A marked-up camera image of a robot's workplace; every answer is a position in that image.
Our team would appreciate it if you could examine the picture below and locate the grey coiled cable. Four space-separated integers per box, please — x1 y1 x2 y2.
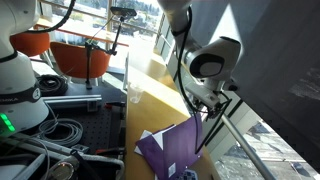
37 117 84 148

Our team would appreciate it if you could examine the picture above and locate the black camera on stand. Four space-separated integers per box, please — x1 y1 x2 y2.
109 6 138 19

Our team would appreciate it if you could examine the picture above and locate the black perforated breadboard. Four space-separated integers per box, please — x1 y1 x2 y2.
31 81 128 156

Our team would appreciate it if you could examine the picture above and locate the grey wrist camera bar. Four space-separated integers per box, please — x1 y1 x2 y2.
184 81 222 109

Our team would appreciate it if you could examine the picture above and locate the grey metal pole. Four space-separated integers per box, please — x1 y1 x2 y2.
219 113 278 180

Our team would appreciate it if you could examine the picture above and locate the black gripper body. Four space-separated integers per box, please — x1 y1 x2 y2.
209 92 233 116

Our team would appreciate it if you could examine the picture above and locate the purple cloth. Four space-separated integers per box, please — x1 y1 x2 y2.
135 113 205 180

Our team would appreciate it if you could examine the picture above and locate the black clamp with orange handle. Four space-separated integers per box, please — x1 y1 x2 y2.
95 147 126 157
103 101 127 111

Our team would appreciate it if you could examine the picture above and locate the black coiled cable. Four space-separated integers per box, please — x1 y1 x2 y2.
35 74 69 97

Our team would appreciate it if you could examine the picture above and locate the round metal fitting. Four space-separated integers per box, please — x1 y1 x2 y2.
47 161 76 180

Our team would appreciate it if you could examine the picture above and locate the blue white checkered item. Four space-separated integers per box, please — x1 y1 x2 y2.
175 168 200 180

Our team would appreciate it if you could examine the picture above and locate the black camera stand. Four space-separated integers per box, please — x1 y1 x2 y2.
84 15 126 91

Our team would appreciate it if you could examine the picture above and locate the loose white paper sheet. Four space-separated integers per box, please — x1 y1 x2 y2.
133 129 154 157

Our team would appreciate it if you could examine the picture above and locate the clear plastic cup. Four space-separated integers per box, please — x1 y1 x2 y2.
128 82 146 105

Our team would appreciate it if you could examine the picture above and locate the white sheet inside file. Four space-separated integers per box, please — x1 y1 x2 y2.
151 124 177 151

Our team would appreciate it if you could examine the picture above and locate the orange chair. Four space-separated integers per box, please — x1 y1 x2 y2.
9 31 51 58
49 41 112 80

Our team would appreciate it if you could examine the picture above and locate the grey flexible hose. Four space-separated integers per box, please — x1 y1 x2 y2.
70 151 126 180

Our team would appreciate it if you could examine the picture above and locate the silver aluminium extrusion bar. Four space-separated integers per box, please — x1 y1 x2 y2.
41 94 103 110

